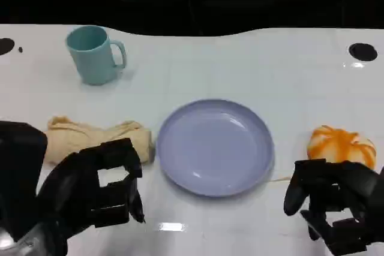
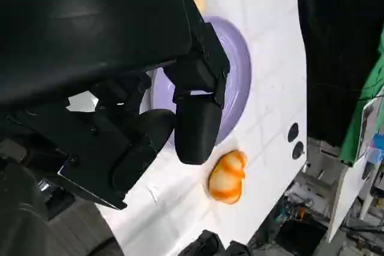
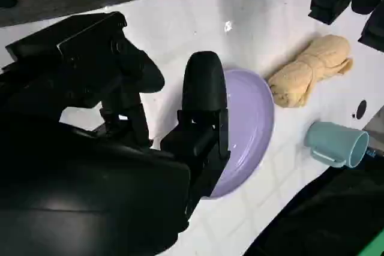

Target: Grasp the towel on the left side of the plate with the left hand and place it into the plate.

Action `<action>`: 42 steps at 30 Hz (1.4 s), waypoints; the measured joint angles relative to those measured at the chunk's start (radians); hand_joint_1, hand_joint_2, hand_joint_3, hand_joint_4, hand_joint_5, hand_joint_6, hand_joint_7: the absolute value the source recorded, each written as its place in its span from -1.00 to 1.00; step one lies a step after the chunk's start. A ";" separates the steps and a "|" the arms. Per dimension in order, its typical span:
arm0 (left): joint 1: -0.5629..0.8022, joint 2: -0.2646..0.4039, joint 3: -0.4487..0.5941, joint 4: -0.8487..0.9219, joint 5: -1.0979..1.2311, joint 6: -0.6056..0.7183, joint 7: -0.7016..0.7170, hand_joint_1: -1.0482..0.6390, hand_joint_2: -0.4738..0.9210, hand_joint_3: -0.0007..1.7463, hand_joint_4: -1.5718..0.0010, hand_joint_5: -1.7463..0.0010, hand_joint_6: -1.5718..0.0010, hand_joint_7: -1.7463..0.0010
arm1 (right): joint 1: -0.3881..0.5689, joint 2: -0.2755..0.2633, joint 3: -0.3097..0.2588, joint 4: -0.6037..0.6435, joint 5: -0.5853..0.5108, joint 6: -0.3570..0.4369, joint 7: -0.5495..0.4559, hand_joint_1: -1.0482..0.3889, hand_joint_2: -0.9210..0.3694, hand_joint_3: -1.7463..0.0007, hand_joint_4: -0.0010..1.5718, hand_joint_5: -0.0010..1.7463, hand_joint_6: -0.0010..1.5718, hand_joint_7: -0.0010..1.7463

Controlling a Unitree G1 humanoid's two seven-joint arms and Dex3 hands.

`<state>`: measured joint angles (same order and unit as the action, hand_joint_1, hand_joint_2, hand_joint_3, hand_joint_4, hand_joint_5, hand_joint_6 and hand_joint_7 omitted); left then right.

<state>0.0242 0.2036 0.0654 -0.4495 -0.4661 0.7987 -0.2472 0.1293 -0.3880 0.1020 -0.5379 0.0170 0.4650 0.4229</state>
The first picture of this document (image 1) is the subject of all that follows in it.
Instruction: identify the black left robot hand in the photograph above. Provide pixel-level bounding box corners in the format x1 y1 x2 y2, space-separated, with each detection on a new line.
35 137 147 256

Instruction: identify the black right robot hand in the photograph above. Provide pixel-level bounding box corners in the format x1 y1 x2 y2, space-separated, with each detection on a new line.
283 158 384 256

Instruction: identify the beige towel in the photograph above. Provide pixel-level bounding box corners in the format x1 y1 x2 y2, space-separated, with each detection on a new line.
43 115 156 166

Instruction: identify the orange and white bread roll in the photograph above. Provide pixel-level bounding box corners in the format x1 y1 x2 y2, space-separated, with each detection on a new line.
306 124 377 170

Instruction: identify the pale green mug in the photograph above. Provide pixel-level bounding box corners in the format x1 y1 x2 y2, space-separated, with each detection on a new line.
65 25 127 86

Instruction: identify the black table grommet hole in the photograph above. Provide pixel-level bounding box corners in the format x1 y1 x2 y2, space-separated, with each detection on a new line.
349 43 379 62
0 38 16 56

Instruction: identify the lilac plate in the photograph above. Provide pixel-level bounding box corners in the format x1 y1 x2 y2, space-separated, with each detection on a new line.
157 98 275 198

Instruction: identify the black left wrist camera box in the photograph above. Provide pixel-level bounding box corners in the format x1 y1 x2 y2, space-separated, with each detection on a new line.
0 121 49 242

